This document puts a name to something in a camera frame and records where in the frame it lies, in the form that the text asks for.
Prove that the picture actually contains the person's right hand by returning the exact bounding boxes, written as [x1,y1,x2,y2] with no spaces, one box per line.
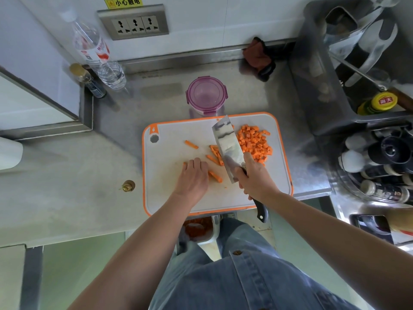
[234,152,281,202]

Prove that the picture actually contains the person's left hand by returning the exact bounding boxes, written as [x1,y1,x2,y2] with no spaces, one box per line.
[173,157,210,207]

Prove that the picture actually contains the brown-centred carrot end slice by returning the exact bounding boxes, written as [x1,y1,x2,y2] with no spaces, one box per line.
[183,144,225,184]

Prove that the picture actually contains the pile of diced carrot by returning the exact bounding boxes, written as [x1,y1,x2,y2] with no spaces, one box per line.
[237,124,274,166]

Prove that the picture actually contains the black-handled kitchen knife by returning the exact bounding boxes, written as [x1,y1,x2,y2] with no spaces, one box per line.
[212,115,269,223]

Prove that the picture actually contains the purple lidded container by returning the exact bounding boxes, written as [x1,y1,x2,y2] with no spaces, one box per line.
[185,76,229,117]

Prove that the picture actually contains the person's left forearm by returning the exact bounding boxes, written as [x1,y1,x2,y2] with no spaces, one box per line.
[68,192,200,310]

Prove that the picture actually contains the person's right forearm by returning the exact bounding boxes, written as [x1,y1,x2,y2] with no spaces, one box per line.
[266,189,413,310]

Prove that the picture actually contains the white orange-rimmed cutting board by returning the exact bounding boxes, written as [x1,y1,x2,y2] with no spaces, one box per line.
[142,112,294,217]

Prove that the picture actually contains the white waste bin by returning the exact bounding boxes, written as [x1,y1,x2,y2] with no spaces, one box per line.
[179,215,220,246]

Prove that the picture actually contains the blue denim trousers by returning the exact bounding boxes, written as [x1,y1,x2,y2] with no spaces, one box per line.
[150,217,281,310]

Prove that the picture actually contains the clear round basin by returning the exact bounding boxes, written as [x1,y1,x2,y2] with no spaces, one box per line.
[329,130,413,207]

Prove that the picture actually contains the pale green cabinet front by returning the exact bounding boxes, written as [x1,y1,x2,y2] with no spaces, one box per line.
[40,232,126,310]
[269,198,365,310]

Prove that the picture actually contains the blue denim shirt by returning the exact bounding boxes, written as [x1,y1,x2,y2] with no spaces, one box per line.
[150,250,362,310]

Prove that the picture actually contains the black rectangular device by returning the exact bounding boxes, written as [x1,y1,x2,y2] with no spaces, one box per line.
[350,214,394,244]

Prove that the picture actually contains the dark red cloth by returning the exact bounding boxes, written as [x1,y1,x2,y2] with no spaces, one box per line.
[242,37,277,82]

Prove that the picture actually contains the clear plastic water bottle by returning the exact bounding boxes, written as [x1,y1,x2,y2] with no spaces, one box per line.
[59,9,127,91]

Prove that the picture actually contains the group of seasoning bottles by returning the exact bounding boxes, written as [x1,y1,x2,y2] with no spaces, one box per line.
[338,125,413,205]

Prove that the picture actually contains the small gold-capped bottle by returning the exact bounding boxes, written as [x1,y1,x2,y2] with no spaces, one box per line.
[69,63,107,99]

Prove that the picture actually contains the yellow-capped sauce bottle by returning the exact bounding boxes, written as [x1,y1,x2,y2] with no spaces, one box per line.
[357,92,398,116]

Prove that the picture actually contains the white and black bag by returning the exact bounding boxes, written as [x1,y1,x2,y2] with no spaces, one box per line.
[324,6,399,87]

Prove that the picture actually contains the yellow warning sticker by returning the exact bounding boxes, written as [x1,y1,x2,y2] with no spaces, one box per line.
[104,0,144,9]

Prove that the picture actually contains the metal utensil handle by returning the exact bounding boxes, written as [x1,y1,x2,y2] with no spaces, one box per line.
[329,51,413,112]

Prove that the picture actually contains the grey wall socket panel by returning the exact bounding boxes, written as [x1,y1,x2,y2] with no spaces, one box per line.
[97,4,170,41]

